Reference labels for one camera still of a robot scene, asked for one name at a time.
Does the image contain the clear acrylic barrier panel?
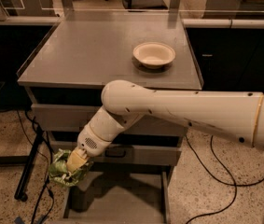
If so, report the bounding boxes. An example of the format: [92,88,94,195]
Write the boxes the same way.
[0,0,264,30]

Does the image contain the middle grey drawer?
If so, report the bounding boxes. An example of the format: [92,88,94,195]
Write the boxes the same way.
[49,139,182,167]

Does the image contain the white paper bowl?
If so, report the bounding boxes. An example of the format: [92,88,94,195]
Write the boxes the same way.
[132,42,175,69]

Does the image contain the green jalapeno chip bag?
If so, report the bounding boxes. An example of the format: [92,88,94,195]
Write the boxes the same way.
[49,149,93,188]

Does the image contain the grey drawer cabinet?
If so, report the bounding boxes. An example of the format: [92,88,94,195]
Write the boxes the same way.
[17,9,204,224]

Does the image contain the grey drawer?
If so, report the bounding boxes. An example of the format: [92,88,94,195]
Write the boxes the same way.
[49,166,171,224]
[49,139,182,167]
[32,104,188,136]

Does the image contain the top grey drawer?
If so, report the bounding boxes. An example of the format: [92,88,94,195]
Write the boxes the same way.
[32,104,188,136]

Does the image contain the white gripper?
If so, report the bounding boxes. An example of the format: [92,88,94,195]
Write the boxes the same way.
[66,124,111,173]

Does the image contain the black stand leg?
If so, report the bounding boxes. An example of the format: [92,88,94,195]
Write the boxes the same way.
[14,127,43,202]

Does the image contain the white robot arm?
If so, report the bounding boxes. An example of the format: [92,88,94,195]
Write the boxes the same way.
[66,80,264,173]

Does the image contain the bottom grey drawer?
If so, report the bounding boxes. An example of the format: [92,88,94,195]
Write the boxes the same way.
[49,166,171,224]

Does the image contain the black middle drawer handle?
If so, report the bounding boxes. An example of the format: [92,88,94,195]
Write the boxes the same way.
[104,150,126,158]

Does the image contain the black floor cable left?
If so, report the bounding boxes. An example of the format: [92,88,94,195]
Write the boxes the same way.
[15,109,55,224]

